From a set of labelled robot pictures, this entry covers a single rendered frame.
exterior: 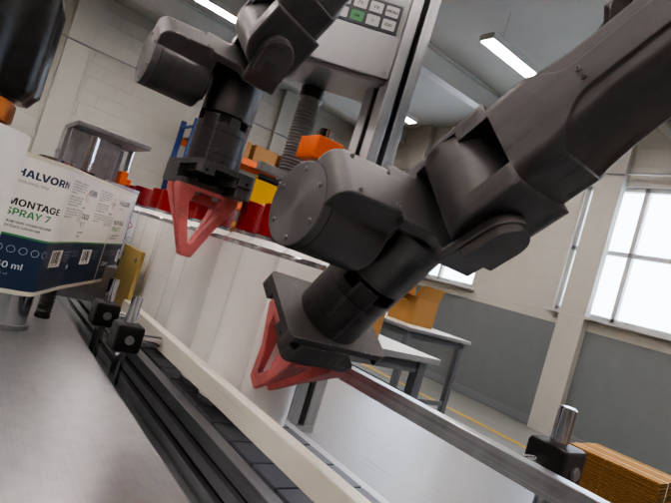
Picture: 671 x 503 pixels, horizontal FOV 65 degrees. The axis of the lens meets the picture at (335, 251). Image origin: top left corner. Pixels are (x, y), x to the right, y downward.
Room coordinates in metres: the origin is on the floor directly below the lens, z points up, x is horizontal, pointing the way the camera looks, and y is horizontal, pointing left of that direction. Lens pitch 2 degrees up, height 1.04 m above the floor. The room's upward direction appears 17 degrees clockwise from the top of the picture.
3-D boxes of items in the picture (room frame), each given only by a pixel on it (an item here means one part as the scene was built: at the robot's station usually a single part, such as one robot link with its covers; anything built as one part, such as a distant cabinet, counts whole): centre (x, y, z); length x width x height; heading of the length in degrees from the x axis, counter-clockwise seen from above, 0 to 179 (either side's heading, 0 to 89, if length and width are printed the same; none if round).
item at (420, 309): (4.87, -0.81, 0.97); 0.44 x 0.42 x 0.37; 122
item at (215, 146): (0.57, 0.16, 1.13); 0.10 x 0.07 x 0.07; 36
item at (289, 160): (0.76, 0.10, 1.18); 0.04 x 0.04 x 0.21
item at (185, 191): (0.58, 0.16, 1.05); 0.07 x 0.07 x 0.09; 36
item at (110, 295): (0.67, 0.24, 0.89); 0.06 x 0.03 x 0.12; 126
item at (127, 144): (0.86, 0.41, 1.14); 0.14 x 0.11 x 0.01; 36
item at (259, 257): (0.53, 0.07, 0.98); 0.05 x 0.05 x 0.20
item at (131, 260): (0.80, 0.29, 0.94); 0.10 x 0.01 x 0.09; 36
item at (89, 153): (0.86, 0.41, 1.01); 0.14 x 0.13 x 0.26; 36
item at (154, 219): (0.83, 0.27, 0.98); 0.05 x 0.05 x 0.20
